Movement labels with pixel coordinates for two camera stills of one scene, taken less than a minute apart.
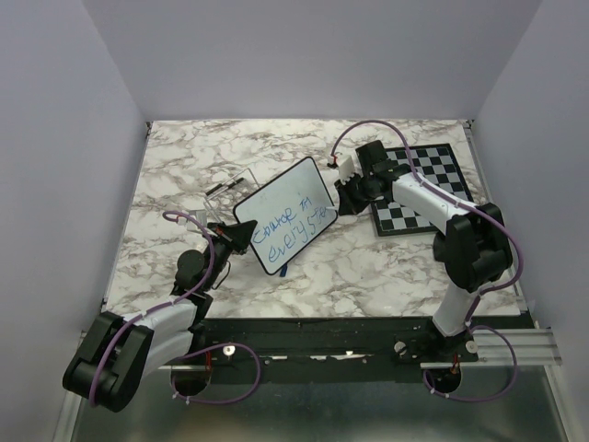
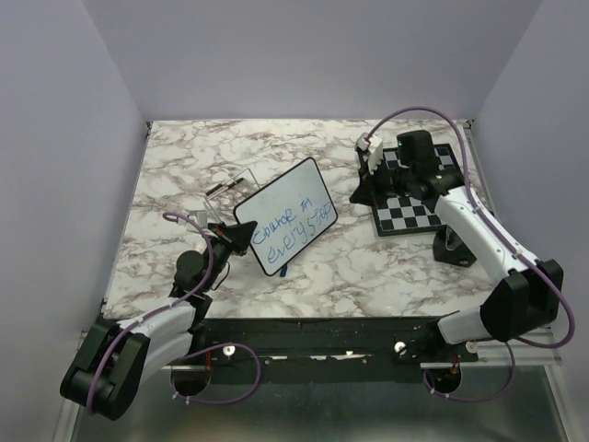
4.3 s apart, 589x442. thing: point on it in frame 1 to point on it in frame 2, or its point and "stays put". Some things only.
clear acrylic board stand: x=212 y=192 stays put
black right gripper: x=346 y=204 to x=367 y=192
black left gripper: x=236 y=237 stays put
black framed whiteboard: x=289 y=211 stays put
